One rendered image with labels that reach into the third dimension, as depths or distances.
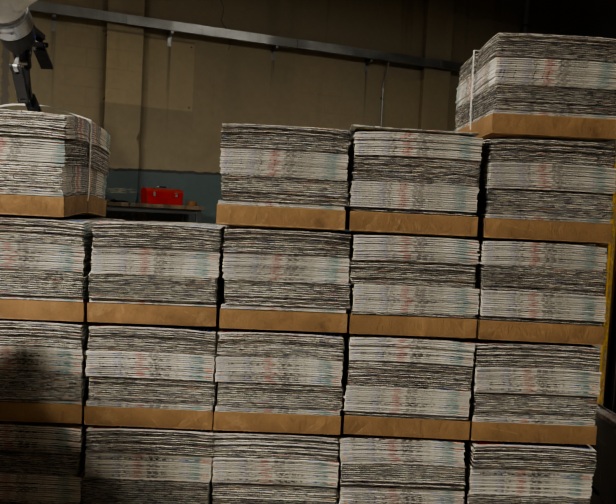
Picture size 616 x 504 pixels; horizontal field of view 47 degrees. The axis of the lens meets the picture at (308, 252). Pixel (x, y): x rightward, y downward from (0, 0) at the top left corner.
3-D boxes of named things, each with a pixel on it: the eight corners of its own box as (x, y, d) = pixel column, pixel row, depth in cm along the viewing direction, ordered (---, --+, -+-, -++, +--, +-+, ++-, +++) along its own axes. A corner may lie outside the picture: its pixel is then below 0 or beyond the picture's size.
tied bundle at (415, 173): (338, 229, 195) (342, 145, 194) (445, 234, 195) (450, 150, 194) (346, 233, 157) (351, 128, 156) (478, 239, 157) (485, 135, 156)
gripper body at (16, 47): (0, 11, 158) (14, 41, 166) (-8, 41, 154) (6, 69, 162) (34, 13, 158) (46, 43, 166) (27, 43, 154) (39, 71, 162)
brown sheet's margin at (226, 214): (229, 221, 194) (230, 205, 194) (335, 226, 195) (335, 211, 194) (215, 223, 156) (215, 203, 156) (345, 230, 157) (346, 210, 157)
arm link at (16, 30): (-22, 23, 149) (-12, 43, 154) (22, 25, 149) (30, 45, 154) (-12, -9, 153) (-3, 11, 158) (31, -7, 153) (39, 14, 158)
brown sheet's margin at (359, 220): (340, 227, 195) (341, 211, 195) (444, 232, 195) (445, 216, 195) (348, 230, 157) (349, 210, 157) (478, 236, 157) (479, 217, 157)
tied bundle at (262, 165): (229, 224, 194) (233, 139, 193) (336, 229, 195) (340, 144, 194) (214, 226, 156) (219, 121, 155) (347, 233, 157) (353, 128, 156)
